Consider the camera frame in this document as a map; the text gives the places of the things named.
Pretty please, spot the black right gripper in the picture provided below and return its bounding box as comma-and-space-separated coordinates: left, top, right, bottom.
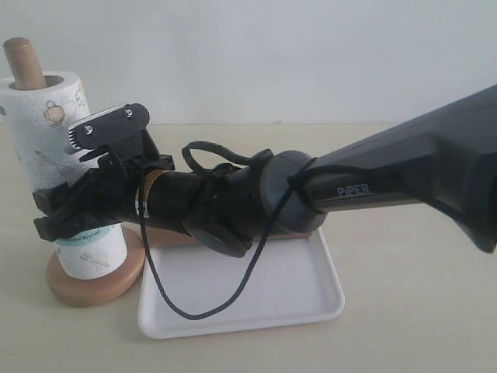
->
33, 153, 173, 242

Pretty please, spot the brown cardboard tube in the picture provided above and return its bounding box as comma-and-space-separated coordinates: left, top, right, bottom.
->
146, 227, 312, 247

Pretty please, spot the white printed paper towel roll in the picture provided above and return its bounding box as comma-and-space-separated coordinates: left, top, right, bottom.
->
1, 71, 127, 281

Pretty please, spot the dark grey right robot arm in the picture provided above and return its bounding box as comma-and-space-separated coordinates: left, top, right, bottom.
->
33, 87, 496, 257

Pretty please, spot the wooden paper towel holder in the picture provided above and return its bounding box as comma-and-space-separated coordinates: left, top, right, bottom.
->
3, 37, 145, 307

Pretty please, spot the white rectangular plastic tray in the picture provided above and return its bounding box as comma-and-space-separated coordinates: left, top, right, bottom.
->
137, 229, 345, 340

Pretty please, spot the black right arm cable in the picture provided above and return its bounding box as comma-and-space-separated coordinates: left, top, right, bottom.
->
137, 140, 331, 322

